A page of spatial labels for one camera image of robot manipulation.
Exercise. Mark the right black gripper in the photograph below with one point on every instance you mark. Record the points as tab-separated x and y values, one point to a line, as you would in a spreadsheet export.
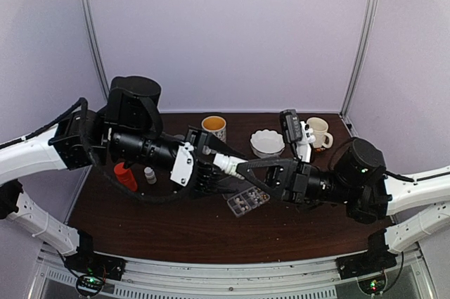
294	179

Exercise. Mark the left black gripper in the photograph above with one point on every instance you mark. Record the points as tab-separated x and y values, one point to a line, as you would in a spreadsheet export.
204	188

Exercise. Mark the small white bottle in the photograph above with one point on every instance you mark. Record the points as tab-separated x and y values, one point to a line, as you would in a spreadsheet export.
150	176
228	164

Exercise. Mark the clear plastic pill organizer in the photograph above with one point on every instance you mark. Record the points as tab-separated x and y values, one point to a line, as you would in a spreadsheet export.
241	196

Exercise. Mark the orange pill bottle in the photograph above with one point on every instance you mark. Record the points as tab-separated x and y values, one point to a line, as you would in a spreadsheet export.
126	177

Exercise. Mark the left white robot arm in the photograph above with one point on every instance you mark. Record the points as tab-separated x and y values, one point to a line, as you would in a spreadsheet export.
73	140

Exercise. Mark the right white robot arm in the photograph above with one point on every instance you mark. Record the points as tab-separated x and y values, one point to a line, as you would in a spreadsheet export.
430	189

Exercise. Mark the white scalloped dish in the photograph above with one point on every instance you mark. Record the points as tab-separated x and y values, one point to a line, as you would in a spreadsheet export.
267	143

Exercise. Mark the yellow-inside patterned mug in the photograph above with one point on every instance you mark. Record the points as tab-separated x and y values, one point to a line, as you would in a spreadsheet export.
216	125

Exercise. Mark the cream ribbed mug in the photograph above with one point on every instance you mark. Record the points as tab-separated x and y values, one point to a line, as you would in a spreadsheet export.
323	139

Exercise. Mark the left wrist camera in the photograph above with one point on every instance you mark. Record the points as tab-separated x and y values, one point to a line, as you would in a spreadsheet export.
183	165

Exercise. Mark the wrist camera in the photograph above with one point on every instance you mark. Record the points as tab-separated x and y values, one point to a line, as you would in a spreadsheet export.
183	165
297	134

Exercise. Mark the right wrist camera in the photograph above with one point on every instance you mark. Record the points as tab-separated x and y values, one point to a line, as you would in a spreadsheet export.
297	134

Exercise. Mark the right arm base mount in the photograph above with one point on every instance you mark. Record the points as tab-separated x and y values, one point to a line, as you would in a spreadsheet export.
364	263

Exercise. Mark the front aluminium rail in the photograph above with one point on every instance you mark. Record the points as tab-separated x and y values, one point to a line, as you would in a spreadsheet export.
314	278

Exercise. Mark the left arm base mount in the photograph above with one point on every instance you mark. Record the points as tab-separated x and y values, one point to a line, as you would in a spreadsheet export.
102	266

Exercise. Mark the right aluminium frame post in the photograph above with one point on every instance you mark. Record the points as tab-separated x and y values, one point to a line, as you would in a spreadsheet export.
367	26

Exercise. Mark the aluminium frame post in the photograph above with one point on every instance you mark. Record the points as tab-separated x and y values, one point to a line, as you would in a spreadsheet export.
94	48
367	26

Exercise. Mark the left aluminium frame post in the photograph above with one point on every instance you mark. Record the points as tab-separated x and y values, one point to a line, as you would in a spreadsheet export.
94	48

